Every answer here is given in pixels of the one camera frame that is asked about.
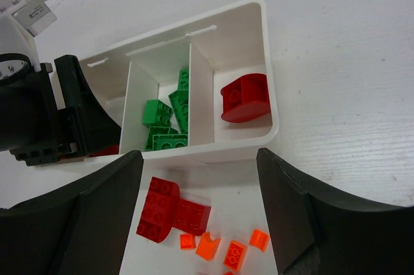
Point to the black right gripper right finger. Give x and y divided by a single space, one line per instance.
316 228

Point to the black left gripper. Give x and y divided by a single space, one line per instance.
33 129

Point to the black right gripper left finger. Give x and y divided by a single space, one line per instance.
80 228

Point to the small red lego piece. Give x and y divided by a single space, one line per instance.
111 150

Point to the green lego plate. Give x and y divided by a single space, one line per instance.
163 138

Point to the green lego brick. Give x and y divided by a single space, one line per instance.
179 100

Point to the white three-compartment container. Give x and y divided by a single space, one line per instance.
218 47

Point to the red rounded lego brick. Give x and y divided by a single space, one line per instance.
245 99

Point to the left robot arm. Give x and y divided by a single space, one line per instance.
15 40

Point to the small orange lego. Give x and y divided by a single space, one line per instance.
235 256
187 241
208 246
259 239

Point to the red lego brick pile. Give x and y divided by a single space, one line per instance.
165 209

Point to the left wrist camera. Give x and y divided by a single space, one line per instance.
35 17

